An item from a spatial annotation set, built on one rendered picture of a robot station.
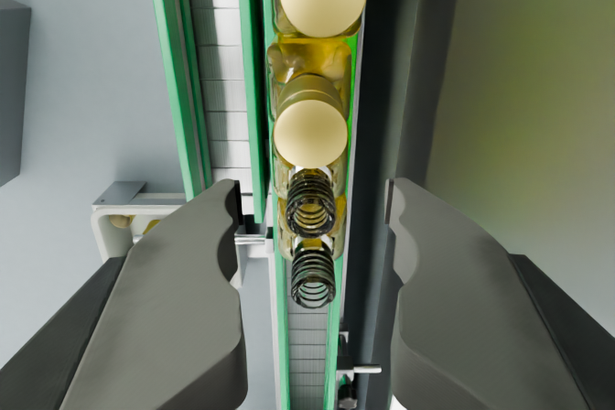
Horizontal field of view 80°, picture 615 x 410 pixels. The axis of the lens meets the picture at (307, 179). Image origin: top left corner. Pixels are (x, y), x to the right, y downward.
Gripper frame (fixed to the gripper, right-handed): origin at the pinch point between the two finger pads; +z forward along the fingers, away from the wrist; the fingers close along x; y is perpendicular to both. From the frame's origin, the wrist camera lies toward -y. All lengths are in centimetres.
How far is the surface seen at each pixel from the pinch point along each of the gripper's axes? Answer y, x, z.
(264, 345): 66, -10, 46
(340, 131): -0.2, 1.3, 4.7
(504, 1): -5.0, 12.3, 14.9
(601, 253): 4.2, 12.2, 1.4
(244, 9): -4.1, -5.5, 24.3
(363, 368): 45, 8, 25
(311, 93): -1.6, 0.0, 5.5
